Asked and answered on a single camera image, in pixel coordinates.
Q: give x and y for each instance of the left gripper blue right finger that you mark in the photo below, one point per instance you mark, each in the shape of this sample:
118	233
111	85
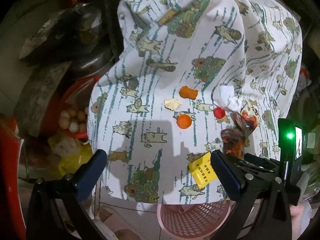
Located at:
228	174

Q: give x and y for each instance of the right hand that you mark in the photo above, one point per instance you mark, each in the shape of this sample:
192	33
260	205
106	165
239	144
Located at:
300	218

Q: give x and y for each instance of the yellow plastic bag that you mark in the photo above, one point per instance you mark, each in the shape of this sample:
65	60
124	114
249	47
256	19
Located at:
73	152

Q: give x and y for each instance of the red bowl with eggs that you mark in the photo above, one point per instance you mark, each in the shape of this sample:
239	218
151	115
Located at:
71	110

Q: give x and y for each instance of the pink plastic trash basket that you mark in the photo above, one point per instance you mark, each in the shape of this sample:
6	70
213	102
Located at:
197	221

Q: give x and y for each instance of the white tissue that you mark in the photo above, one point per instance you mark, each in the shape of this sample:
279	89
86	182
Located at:
226	98

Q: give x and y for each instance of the red foil wrapper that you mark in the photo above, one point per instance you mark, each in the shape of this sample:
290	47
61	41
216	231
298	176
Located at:
233	142

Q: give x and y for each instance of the orange peel piece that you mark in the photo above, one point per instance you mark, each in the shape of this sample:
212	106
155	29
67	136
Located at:
186	92

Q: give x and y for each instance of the red snack wrapper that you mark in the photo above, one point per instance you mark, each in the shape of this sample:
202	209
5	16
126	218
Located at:
247	120

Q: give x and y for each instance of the orange bottle cap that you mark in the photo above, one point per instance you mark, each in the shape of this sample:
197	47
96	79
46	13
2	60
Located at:
184	121

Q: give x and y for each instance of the red bottle cap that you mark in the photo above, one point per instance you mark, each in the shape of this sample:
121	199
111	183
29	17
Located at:
219	112

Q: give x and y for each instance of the cat print white cloth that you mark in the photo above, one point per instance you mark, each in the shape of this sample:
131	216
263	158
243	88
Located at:
253	45

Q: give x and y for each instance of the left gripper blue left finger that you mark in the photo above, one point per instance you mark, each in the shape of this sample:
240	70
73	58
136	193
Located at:
88	174

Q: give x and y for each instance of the yellow sachet packet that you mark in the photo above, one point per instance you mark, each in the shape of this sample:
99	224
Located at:
202	171

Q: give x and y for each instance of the dark metal pot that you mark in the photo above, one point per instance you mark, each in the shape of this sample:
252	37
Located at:
74	35

